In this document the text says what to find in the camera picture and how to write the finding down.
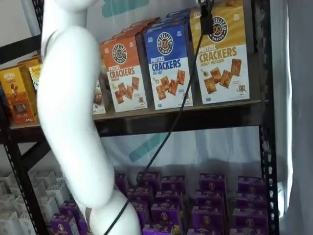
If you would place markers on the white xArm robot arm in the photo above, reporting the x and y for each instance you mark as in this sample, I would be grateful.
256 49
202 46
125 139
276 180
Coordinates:
68 98

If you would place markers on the blue white pretzel crackers box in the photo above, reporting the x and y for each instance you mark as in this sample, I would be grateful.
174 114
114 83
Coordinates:
168 73
171 18

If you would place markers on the orange white pretzel crackers box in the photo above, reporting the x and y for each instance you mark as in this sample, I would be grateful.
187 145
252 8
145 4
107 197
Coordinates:
132 29
127 80

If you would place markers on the Simple Mills almond bars box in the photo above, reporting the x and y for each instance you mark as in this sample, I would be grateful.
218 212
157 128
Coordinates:
99 98

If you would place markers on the purple Annie's hidden veggies box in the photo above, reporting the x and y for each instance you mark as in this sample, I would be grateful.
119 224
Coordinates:
151 180
140 211
139 195

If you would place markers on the purple Annie's box orange band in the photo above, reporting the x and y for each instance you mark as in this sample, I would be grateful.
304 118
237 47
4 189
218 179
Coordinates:
161 230
173 183
170 197
166 214

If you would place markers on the yellow white pretzel crackers box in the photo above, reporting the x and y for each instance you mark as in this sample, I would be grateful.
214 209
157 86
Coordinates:
220 80

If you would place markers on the purple Annie's snack box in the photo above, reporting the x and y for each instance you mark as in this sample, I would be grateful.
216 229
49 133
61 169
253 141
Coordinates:
63 225
121 182
69 208

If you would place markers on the purple Annie's box chocolate print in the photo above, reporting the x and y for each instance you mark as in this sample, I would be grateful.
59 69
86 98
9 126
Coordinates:
210 218
210 232
211 198
212 181

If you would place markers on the purple Annie's box teal band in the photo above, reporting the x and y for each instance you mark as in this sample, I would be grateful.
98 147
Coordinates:
249 219
252 183
252 200

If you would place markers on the Simple Mills Sweet Thins box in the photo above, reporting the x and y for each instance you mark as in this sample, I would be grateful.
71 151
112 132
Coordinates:
34 73

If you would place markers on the orange brown snack box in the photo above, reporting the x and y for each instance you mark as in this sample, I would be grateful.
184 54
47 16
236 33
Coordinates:
29 61
17 98

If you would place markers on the brown board with cracker boxes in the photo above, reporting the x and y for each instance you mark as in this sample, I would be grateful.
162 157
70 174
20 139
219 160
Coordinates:
151 113

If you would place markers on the white backdrop with teal logo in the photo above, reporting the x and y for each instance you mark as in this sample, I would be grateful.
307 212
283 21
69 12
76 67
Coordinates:
207 147

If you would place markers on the purple Annie's boxes group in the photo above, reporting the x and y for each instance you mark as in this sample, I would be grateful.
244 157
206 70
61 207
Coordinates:
187 220

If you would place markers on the white carton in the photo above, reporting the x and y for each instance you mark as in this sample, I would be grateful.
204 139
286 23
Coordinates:
7 183
11 225
52 208
49 178
52 193

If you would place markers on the white plain curtain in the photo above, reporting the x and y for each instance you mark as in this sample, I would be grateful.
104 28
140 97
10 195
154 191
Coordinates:
298 122

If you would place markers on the black metal shelving frame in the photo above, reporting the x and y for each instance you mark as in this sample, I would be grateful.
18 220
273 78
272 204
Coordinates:
266 147

